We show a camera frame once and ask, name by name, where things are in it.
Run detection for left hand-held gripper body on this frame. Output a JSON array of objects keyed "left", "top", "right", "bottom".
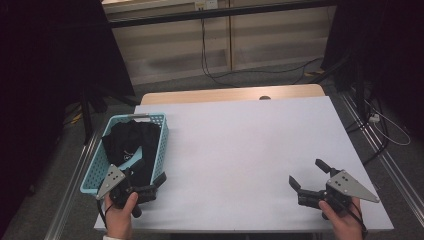
[{"left": 95, "top": 163, "right": 158, "bottom": 219}]

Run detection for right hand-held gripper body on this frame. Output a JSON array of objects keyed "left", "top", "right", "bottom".
[{"left": 297, "top": 169, "right": 381, "bottom": 221}]

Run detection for light blue plastic basket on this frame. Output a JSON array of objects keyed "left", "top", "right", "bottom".
[{"left": 79, "top": 113, "right": 170, "bottom": 195}]

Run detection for black pants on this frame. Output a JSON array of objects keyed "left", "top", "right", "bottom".
[{"left": 101, "top": 119, "right": 162, "bottom": 188}]

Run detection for person's right hand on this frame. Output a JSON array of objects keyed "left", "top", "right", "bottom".
[{"left": 318, "top": 196, "right": 368, "bottom": 240}]

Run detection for person's left hand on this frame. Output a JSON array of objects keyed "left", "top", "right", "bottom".
[{"left": 104, "top": 191, "right": 140, "bottom": 240}]

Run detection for white table cover board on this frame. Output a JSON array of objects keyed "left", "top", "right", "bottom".
[{"left": 94, "top": 95, "right": 395, "bottom": 233}]

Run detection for black metal stand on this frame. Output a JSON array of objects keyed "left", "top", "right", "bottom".
[
  {"left": 308, "top": 56, "right": 368, "bottom": 114},
  {"left": 79, "top": 86, "right": 141, "bottom": 146}
]

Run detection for light wooden table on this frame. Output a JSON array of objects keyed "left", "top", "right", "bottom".
[{"left": 139, "top": 83, "right": 326, "bottom": 106}]

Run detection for black curtain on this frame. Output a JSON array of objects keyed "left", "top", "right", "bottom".
[
  {"left": 321, "top": 0, "right": 424, "bottom": 141},
  {"left": 0, "top": 0, "right": 136, "bottom": 231}
]

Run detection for black metal beam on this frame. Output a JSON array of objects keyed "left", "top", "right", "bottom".
[{"left": 108, "top": 0, "right": 338, "bottom": 29}]

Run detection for right hand-held gripper black cable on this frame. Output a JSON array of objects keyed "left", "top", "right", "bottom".
[{"left": 348, "top": 201, "right": 369, "bottom": 239}]

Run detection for aluminium floor rail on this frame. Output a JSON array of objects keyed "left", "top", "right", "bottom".
[
  {"left": 339, "top": 91, "right": 424, "bottom": 218},
  {"left": 44, "top": 131, "right": 101, "bottom": 240}
]

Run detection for black floor cable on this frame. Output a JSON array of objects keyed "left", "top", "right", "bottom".
[{"left": 344, "top": 96, "right": 391, "bottom": 167}]

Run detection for white floor cable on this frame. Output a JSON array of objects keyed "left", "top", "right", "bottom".
[{"left": 364, "top": 99, "right": 412, "bottom": 147}]

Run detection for black hanging wall cable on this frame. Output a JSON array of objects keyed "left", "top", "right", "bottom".
[{"left": 199, "top": 18, "right": 324, "bottom": 88}]

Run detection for white wall socket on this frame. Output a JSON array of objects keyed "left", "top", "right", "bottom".
[{"left": 194, "top": 0, "right": 218, "bottom": 10}]

